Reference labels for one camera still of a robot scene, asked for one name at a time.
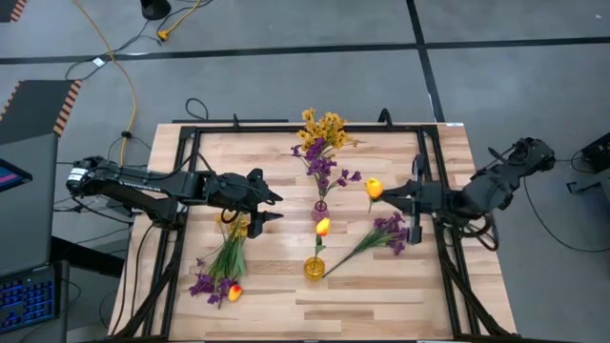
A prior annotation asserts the small black orange-striped mat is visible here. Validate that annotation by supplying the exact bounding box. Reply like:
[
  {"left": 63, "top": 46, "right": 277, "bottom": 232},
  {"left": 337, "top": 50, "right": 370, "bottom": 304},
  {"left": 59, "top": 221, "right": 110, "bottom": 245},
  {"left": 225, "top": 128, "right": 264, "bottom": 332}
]
[{"left": 0, "top": 0, "right": 29, "bottom": 24}]

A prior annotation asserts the black cable loop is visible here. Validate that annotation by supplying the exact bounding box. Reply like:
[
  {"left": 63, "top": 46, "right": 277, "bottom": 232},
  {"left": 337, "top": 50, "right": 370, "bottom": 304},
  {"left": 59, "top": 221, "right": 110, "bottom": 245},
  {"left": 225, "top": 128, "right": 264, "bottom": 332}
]
[{"left": 184, "top": 97, "right": 210, "bottom": 123}]

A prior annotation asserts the black equipment box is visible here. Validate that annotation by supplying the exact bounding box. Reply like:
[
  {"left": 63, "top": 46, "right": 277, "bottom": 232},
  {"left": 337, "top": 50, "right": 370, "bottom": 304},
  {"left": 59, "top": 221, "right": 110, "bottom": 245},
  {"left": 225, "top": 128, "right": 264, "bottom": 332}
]
[{"left": 565, "top": 131, "right": 610, "bottom": 195}]

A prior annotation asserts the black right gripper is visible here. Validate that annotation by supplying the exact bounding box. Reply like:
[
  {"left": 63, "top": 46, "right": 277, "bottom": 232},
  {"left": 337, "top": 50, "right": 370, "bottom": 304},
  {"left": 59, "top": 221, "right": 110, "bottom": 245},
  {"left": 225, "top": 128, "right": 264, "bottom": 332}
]
[{"left": 381, "top": 154, "right": 461, "bottom": 244}]

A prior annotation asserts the tablet screen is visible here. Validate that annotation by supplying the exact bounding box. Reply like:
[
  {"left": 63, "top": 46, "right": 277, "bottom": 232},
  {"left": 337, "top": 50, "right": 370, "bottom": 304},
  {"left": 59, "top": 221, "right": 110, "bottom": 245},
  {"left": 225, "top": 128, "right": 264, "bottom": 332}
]
[{"left": 0, "top": 157, "right": 34, "bottom": 193}]

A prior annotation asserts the grey desk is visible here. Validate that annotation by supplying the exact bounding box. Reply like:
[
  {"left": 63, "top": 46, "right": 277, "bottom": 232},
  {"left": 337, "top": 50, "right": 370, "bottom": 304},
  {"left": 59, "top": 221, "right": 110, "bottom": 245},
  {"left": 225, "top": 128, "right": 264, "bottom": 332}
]
[{"left": 0, "top": 132, "right": 61, "bottom": 280}]

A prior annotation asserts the yellow extension cable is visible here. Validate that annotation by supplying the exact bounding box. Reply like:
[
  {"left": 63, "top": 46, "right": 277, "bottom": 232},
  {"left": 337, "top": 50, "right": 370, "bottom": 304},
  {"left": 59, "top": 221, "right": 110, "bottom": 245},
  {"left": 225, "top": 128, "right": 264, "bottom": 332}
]
[
  {"left": 72, "top": 0, "right": 139, "bottom": 153},
  {"left": 156, "top": 0, "right": 204, "bottom": 42}
]

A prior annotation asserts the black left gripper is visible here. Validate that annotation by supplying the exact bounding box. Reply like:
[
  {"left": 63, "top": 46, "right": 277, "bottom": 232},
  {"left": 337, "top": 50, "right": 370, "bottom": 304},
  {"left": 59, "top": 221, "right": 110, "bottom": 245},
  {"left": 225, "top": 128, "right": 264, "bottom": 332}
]
[{"left": 208, "top": 171, "right": 284, "bottom": 239}]

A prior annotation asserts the black round stand base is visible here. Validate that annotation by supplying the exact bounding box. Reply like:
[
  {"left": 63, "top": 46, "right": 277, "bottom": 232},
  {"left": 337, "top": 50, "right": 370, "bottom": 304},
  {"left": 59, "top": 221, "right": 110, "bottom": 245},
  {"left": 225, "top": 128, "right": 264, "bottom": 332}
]
[{"left": 139, "top": 0, "right": 173, "bottom": 22}]

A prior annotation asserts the large black orange-striped mat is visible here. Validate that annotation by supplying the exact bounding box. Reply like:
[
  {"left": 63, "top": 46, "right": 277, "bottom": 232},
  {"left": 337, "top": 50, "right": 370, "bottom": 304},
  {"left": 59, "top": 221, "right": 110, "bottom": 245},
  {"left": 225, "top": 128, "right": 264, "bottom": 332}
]
[{"left": 0, "top": 79, "right": 84, "bottom": 147}]

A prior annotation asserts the laptop with blue keyboard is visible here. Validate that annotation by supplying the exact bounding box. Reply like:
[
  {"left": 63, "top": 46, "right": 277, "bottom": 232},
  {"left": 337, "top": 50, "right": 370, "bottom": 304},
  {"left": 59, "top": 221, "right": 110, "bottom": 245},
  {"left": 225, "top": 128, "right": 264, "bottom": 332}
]
[{"left": 0, "top": 264, "right": 62, "bottom": 334}]

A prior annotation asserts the amber glass vase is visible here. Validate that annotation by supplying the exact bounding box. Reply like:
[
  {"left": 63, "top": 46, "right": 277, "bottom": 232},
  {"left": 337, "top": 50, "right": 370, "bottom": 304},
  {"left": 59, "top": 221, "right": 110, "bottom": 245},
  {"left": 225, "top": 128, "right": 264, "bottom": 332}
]
[{"left": 303, "top": 255, "right": 327, "bottom": 282}]

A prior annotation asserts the black floor cable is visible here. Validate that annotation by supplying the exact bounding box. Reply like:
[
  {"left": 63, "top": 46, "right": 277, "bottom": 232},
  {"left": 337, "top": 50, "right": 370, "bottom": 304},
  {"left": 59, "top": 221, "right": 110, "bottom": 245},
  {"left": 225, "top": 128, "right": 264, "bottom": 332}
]
[{"left": 521, "top": 156, "right": 610, "bottom": 253}]

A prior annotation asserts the pink glass vase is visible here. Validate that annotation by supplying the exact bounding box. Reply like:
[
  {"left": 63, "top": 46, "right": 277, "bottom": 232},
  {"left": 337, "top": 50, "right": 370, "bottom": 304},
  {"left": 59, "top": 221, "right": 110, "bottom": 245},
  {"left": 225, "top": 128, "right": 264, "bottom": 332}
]
[{"left": 312, "top": 199, "right": 331, "bottom": 223}]

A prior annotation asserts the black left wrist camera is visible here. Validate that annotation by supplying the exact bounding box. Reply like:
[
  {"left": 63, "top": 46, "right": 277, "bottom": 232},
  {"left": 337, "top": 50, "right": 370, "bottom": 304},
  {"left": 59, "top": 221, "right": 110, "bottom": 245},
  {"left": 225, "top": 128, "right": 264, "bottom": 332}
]
[{"left": 246, "top": 167, "right": 271, "bottom": 190}]

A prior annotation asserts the purple flower bunch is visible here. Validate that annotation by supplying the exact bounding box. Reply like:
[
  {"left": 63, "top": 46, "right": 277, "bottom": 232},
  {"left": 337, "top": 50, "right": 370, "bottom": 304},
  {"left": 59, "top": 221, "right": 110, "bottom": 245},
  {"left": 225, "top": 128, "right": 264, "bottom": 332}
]
[
  {"left": 322, "top": 212, "right": 412, "bottom": 279},
  {"left": 187, "top": 256, "right": 239, "bottom": 307},
  {"left": 290, "top": 137, "right": 363, "bottom": 211}
]

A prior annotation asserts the black aluminium table frame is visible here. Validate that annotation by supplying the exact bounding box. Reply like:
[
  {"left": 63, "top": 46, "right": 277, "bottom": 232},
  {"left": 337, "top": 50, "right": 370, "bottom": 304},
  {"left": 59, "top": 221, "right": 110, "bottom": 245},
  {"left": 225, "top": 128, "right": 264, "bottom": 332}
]
[{"left": 108, "top": 121, "right": 519, "bottom": 342}]

